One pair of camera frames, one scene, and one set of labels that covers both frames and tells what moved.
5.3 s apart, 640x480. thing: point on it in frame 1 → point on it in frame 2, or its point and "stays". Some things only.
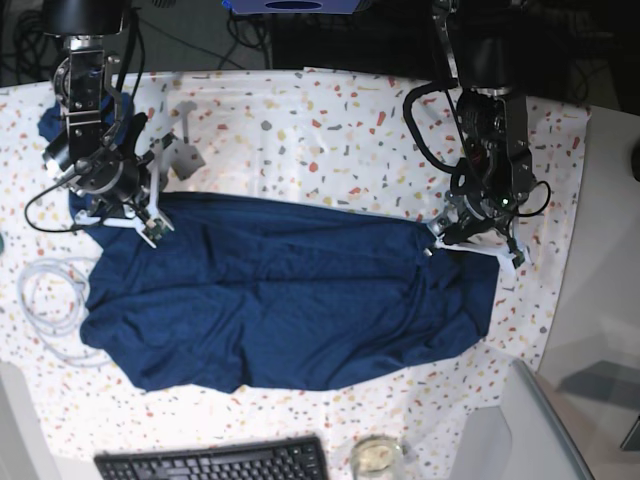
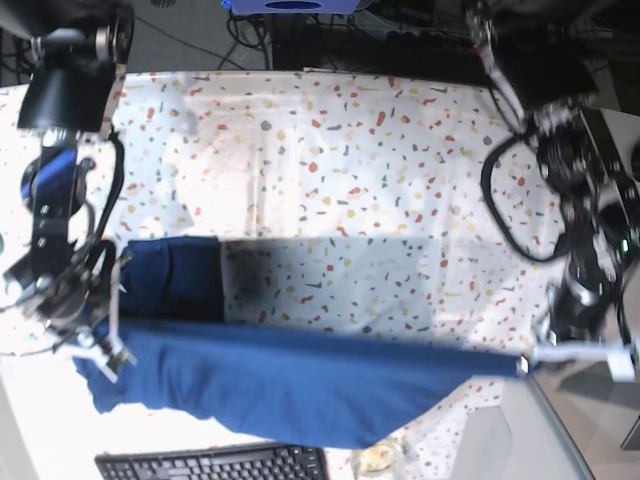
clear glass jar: x=376 y=457 stays
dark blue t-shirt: x=245 y=293 → x=174 y=356
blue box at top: x=293 y=6 stays
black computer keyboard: x=302 y=457 stays
